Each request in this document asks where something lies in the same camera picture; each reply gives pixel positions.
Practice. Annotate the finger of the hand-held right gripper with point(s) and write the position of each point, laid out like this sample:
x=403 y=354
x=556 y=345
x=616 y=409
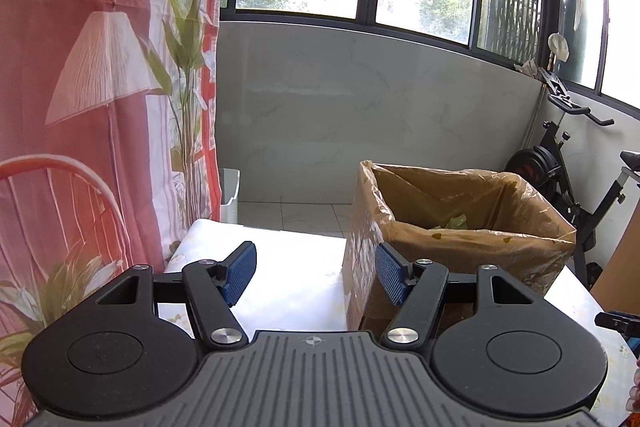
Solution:
x=617 y=322

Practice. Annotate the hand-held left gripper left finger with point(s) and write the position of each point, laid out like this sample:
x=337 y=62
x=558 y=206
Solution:
x=240 y=269

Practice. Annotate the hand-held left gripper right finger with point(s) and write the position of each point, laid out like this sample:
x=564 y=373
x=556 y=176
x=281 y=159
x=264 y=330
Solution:
x=390 y=272

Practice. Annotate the cardboard box with plastic liner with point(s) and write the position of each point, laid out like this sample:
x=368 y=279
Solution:
x=475 y=212

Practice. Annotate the person's right hand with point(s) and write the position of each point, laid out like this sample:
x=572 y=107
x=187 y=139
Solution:
x=635 y=392

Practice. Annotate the brown wooden board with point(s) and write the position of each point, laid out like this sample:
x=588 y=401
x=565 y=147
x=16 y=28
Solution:
x=622 y=277

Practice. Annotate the floral checkered tablecloth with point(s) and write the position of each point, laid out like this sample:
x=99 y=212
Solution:
x=295 y=267

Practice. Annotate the white plastic bin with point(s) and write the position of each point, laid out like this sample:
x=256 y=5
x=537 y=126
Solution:
x=229 y=194

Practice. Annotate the black exercise bike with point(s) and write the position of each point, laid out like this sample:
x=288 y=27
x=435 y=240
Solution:
x=560 y=167

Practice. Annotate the pink printed curtain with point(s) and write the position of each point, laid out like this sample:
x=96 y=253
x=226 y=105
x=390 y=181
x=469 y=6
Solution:
x=90 y=107

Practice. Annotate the crumpled cloth on sill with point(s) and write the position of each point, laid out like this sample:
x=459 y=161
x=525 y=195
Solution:
x=530 y=69

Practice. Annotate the perforated white window screen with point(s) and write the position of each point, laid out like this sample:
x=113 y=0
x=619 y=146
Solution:
x=510 y=7

